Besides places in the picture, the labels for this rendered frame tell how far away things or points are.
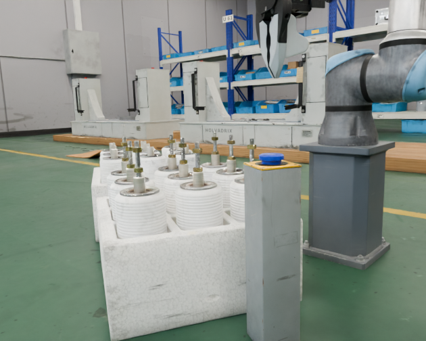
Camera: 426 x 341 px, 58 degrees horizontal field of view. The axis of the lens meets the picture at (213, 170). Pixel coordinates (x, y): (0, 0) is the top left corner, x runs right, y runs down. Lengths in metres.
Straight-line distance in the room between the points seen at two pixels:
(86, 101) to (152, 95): 1.40
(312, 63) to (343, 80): 1.78
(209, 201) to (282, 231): 0.18
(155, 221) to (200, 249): 0.10
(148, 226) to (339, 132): 0.54
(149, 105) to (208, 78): 0.77
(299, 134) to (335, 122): 1.76
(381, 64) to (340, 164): 0.25
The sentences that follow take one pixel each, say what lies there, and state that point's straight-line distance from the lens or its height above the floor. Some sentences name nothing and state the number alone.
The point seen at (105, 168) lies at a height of 0.22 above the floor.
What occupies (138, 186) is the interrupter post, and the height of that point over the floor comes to 0.26.
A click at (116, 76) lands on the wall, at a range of 8.12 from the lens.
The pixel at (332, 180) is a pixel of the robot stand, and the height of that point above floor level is 0.21.
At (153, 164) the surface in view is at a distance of 1.24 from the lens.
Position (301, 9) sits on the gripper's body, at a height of 0.55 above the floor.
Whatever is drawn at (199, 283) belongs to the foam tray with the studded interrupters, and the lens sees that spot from 0.74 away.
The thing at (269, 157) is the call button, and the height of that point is 0.33.
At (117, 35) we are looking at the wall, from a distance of 8.28.
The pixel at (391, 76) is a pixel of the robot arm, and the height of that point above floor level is 0.46.
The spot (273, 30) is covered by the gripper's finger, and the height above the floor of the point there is 0.52.
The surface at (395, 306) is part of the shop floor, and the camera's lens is 0.89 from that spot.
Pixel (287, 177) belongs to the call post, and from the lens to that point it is 0.60.
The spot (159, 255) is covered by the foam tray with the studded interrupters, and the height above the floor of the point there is 0.15.
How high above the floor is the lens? 0.41
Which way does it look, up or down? 10 degrees down
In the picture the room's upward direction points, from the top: 2 degrees counter-clockwise
